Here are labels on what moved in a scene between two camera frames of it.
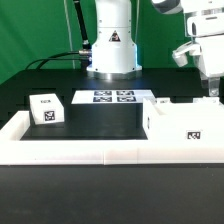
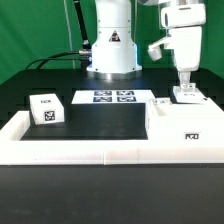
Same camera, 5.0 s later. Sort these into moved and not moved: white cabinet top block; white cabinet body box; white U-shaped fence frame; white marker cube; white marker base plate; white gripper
Moved: white marker cube; white gripper
Not moved: white cabinet top block; white U-shaped fence frame; white cabinet body box; white marker base plate
